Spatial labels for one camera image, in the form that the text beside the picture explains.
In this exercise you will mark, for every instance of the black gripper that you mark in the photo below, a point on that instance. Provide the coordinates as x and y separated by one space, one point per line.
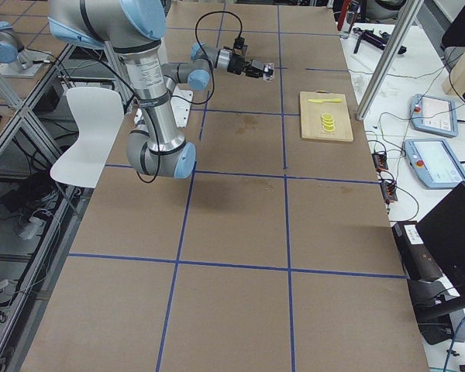
239 63

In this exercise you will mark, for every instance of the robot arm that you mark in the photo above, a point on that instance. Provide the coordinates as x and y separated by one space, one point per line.
135 29

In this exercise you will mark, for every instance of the yellow plastic knife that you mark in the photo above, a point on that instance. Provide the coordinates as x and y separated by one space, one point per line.
325 100

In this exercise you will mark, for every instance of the bamboo cutting board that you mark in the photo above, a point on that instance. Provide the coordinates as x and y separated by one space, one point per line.
311 122

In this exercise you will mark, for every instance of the far teach pendant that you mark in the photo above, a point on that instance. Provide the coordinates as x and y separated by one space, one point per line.
434 115

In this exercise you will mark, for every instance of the teach pendant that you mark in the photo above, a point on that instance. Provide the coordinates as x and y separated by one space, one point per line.
434 115
434 163

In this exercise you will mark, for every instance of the white chair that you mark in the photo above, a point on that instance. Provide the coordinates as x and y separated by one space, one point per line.
98 113

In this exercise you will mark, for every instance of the near teach pendant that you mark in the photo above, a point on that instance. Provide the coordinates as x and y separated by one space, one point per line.
434 163

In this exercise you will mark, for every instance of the black monitor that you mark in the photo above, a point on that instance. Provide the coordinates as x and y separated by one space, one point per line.
442 231

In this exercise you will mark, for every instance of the aluminium frame post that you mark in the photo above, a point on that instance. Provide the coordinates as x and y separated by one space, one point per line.
398 34

